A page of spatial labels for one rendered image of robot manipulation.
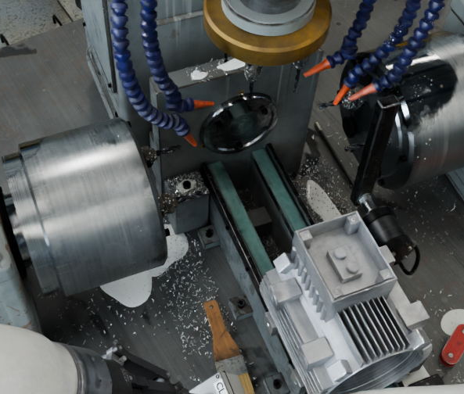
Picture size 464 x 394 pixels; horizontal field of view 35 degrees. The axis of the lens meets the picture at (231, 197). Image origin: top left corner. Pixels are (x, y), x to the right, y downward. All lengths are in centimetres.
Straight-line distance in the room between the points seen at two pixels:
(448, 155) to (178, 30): 50
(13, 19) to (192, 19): 123
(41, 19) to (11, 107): 79
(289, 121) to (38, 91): 59
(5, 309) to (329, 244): 48
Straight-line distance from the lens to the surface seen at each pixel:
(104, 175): 108
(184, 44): 132
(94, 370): 76
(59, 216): 107
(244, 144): 137
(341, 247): 106
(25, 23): 242
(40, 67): 175
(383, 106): 107
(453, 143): 128
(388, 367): 118
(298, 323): 107
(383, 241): 120
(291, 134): 143
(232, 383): 102
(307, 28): 103
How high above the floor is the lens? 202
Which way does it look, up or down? 55 degrees down
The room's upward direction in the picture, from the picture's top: 5 degrees clockwise
